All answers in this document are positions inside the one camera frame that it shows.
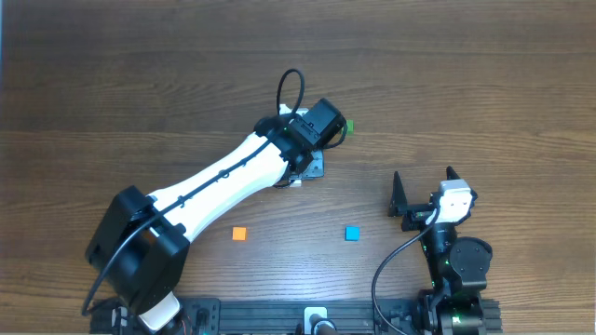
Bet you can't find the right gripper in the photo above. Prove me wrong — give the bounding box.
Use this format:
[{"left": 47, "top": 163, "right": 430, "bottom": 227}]
[{"left": 387, "top": 166, "right": 462, "bottom": 233}]

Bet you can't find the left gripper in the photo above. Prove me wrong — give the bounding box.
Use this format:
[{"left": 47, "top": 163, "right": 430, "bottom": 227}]
[{"left": 289, "top": 148, "right": 326, "bottom": 182}]

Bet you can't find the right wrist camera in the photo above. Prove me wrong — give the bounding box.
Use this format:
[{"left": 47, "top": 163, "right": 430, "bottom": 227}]
[{"left": 430, "top": 179, "right": 479, "bottom": 225}]

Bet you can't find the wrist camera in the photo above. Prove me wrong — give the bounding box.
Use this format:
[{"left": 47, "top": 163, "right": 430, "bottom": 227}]
[
  {"left": 430, "top": 179, "right": 479, "bottom": 225},
  {"left": 278, "top": 104, "right": 310, "bottom": 118}
]

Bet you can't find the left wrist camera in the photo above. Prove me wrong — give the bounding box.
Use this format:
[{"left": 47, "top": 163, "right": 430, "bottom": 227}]
[{"left": 278, "top": 104, "right": 310, "bottom": 118}]

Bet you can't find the mounting rail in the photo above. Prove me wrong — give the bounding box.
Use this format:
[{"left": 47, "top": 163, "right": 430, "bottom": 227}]
[{"left": 88, "top": 297, "right": 504, "bottom": 335}]

